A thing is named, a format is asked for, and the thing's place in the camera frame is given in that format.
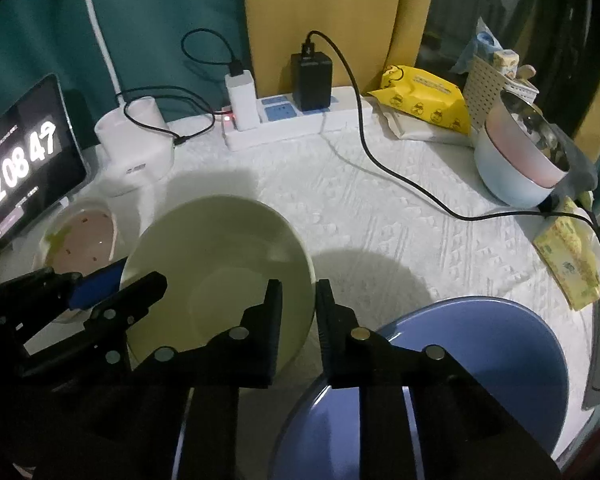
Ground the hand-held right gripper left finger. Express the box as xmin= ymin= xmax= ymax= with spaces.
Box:
xmin=40 ymin=279 xmax=284 ymax=480

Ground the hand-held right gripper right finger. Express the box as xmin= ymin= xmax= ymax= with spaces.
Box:
xmin=315 ymin=279 xmax=563 ymax=480

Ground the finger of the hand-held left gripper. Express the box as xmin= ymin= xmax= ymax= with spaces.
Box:
xmin=0 ymin=257 xmax=129 ymax=326
xmin=80 ymin=271 xmax=168 ymax=376

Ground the small pink patterned dish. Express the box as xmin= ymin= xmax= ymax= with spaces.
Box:
xmin=32 ymin=200 xmax=120 ymax=323

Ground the pale green bowl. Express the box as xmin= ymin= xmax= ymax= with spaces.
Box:
xmin=120 ymin=195 xmax=316 ymax=376

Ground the large periwinkle blue bowl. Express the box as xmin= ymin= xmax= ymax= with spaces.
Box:
xmin=271 ymin=296 xmax=568 ymax=480

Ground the white desk lamp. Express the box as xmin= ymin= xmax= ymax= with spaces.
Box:
xmin=10 ymin=0 xmax=176 ymax=197

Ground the tablet showing clock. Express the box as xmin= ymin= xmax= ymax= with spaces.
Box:
xmin=0 ymin=74 xmax=88 ymax=250

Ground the white power strip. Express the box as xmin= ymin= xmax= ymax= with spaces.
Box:
xmin=222 ymin=86 xmax=376 ymax=151

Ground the white wipes pack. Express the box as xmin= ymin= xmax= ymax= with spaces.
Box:
xmin=380 ymin=107 xmax=476 ymax=147

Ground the yellow tissue box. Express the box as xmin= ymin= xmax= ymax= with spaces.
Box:
xmin=534 ymin=197 xmax=600 ymax=311

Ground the black charger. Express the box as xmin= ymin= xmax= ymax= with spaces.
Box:
xmin=291 ymin=52 xmax=332 ymax=111

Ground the yellow wet wipes pack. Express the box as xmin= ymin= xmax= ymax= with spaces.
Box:
xmin=367 ymin=65 xmax=472 ymax=136

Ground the pink steel-lined bowl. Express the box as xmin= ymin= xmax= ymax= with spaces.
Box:
xmin=484 ymin=89 xmax=572 ymax=188

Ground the black smartphone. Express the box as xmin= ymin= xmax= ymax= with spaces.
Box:
xmin=582 ymin=280 xmax=600 ymax=411

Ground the white perforated basket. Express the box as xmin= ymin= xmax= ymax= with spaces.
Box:
xmin=462 ymin=52 xmax=540 ymax=131

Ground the grey cloth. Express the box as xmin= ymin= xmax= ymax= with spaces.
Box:
xmin=555 ymin=130 xmax=600 ymax=196

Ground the light blue snack packet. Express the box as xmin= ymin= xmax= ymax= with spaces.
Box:
xmin=450 ymin=17 xmax=503 ymax=73

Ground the yellow curtain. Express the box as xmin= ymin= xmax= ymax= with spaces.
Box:
xmin=240 ymin=0 xmax=438 ymax=98

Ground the dark glass window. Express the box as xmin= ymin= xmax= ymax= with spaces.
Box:
xmin=420 ymin=0 xmax=600 ymax=126

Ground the long black cable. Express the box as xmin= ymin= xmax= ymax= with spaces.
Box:
xmin=302 ymin=30 xmax=600 ymax=321

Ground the short black cable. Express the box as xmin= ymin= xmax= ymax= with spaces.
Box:
xmin=117 ymin=29 xmax=242 ymax=150

